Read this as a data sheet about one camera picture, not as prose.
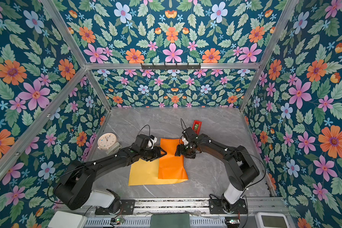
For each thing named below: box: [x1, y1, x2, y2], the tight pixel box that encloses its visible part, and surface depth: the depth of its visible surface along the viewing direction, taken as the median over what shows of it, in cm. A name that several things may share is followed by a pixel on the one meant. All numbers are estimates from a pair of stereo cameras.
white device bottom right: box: [254, 211, 290, 228], surface depth 69 cm
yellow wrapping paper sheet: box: [128, 158, 189, 187], surface depth 85 cm
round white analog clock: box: [96, 132, 122, 154], surface depth 98 cm
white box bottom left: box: [47, 210, 88, 228], surface depth 68 cm
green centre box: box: [150, 213, 191, 228], surface depth 70 cm
